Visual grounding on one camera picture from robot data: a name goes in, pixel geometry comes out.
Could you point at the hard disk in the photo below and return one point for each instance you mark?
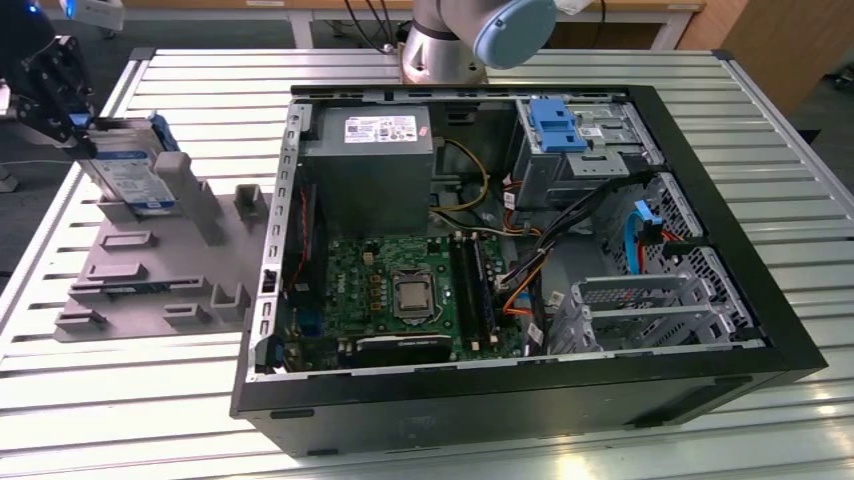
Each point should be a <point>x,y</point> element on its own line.
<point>127,175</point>

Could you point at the silver disk bay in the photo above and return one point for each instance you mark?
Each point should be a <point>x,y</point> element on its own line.
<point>668,312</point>

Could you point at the small white box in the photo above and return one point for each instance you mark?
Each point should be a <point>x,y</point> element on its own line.
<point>9,182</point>

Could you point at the grey parts rack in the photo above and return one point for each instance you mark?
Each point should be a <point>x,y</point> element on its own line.
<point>174,260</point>

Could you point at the grey power supply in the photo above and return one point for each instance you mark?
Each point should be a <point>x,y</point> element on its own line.
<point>361,190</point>

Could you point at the black case fan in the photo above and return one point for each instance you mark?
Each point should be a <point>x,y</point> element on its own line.
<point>321,240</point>

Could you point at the green motherboard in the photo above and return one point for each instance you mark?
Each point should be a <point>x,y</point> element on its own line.
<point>354,265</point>

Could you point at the blue port connector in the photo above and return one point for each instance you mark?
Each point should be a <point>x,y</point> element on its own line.
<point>274,357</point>

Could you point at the CPU socket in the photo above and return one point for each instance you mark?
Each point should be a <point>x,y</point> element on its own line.
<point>394,300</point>

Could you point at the silver CPU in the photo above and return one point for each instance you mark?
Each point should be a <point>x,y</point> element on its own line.
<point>416,295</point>

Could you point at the black RAM stick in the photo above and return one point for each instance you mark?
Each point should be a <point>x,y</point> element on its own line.
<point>484,290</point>
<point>465,290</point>

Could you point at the black graphics card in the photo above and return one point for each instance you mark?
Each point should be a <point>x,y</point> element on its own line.
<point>401,350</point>

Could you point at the blue plastic latch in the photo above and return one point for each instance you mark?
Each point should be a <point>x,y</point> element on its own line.
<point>557,135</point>

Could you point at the silver drive cage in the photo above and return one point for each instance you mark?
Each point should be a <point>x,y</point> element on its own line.
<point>601,167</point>

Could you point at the black PC case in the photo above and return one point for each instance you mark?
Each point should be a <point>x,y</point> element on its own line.
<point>534,415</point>

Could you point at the wooden cabinet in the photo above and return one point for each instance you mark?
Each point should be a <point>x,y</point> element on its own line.
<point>788,50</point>

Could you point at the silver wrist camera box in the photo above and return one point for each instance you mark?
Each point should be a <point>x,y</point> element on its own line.
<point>101,15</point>

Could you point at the wooden desk white frame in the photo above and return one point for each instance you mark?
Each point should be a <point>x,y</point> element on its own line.
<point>201,12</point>

